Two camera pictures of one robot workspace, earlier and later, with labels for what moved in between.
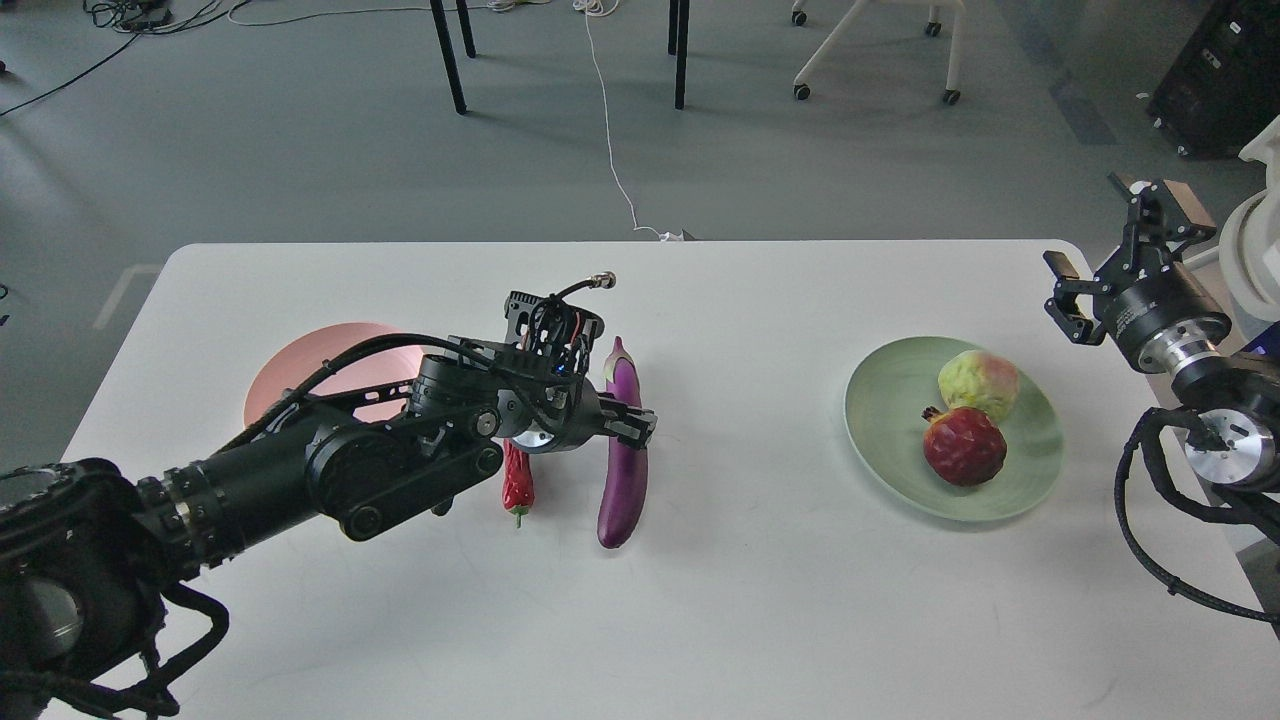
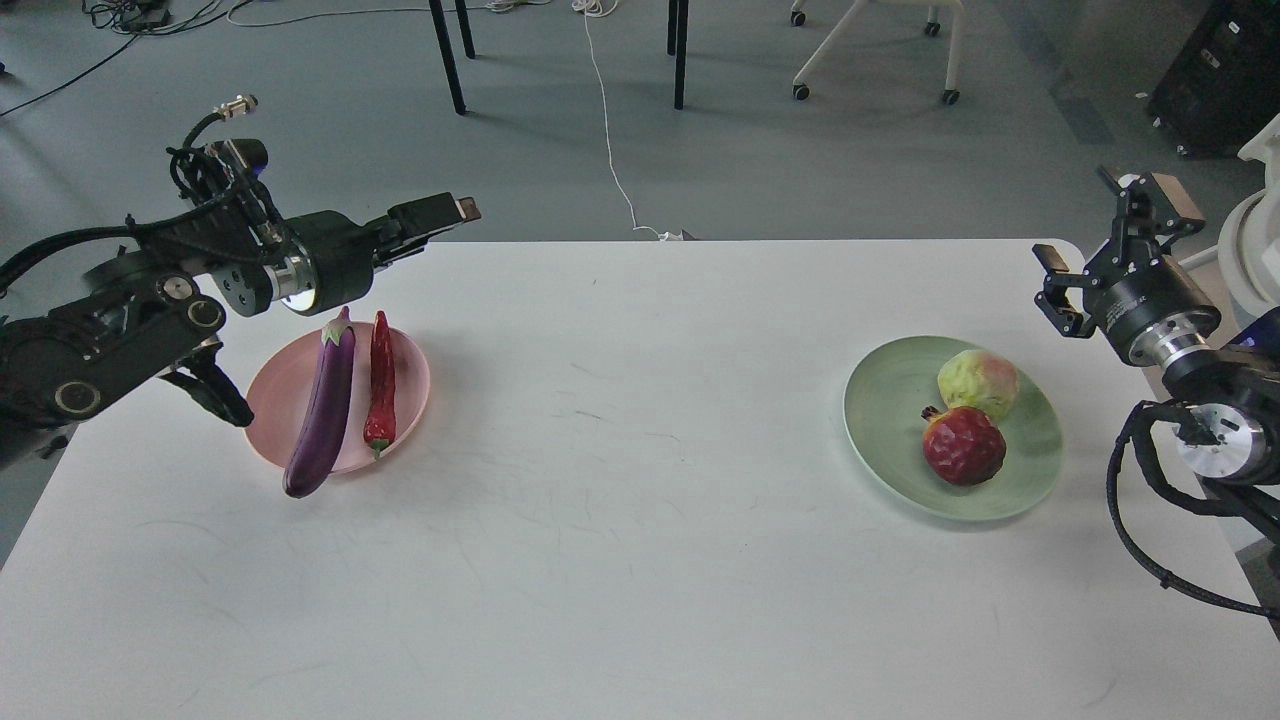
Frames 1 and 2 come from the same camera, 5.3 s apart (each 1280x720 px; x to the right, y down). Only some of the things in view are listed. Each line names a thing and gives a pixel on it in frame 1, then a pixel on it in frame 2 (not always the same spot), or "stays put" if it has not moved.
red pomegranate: x=962 y=446 stays put
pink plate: x=297 y=356 stays put
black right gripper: x=1149 y=290 stays put
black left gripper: x=570 y=416 -> x=343 y=251
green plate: x=884 y=401 stays put
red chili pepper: x=518 y=483 -> x=380 y=416
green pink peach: x=980 y=380 stays put
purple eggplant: x=623 y=500 -> x=317 y=440
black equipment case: x=1223 y=89 stays put
